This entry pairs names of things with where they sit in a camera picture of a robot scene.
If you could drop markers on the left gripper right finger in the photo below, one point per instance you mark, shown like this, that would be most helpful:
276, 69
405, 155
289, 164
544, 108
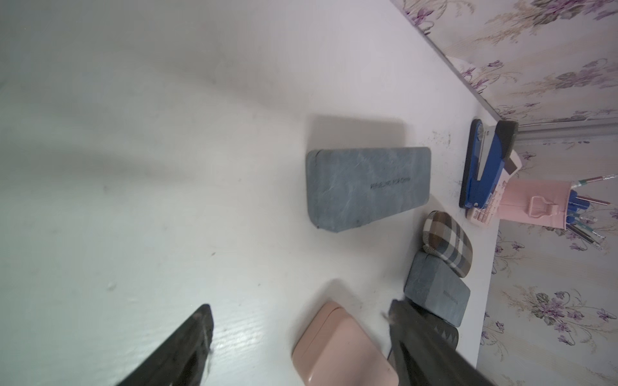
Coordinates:
421, 356

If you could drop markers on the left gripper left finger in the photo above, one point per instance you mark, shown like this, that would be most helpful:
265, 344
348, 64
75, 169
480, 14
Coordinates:
181, 359

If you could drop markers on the beige case black glasses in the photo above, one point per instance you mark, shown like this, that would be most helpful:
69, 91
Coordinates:
448, 332

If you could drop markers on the teal case black glasses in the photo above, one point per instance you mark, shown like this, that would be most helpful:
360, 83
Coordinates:
433, 286

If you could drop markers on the pink case white sunglasses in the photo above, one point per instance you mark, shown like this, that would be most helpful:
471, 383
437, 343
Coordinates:
335, 350

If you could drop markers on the plaid case purple glasses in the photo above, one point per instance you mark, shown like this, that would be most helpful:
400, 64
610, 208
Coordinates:
444, 238

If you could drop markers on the grey teal-lined glasses case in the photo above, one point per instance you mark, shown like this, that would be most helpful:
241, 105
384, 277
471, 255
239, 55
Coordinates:
350, 188

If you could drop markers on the pink calculator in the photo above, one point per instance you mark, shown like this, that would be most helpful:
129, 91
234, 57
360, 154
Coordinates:
483, 217

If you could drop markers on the pink pen cup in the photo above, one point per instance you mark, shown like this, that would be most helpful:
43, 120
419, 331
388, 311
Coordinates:
536, 202

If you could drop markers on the blue black stapler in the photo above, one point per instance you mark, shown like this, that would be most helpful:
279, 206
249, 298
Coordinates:
485, 161

